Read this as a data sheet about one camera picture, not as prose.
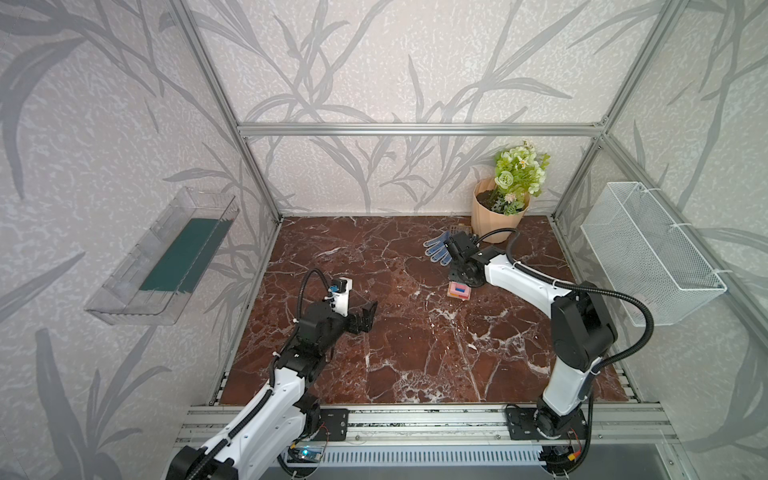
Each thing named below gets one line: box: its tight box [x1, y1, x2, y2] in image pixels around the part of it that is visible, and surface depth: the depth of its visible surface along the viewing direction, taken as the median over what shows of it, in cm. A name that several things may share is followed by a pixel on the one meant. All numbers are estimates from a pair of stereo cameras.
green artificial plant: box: [490, 141, 551, 216], surface depth 97 cm
